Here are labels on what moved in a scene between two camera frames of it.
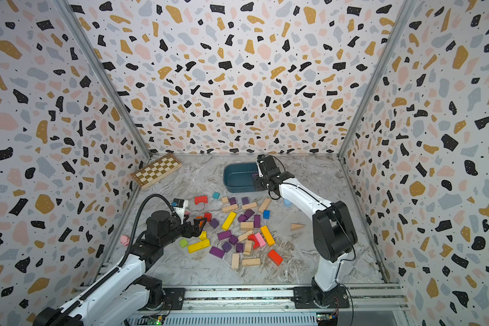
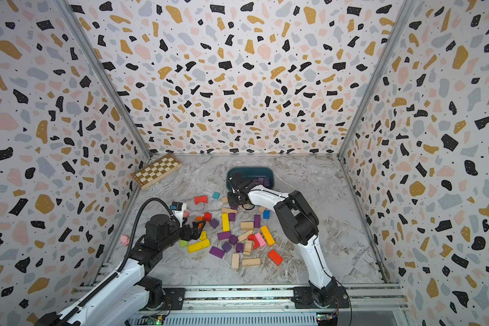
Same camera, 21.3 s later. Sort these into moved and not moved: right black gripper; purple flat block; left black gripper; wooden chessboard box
Moved: right black gripper
Not moved: wooden chessboard box; purple flat block; left black gripper
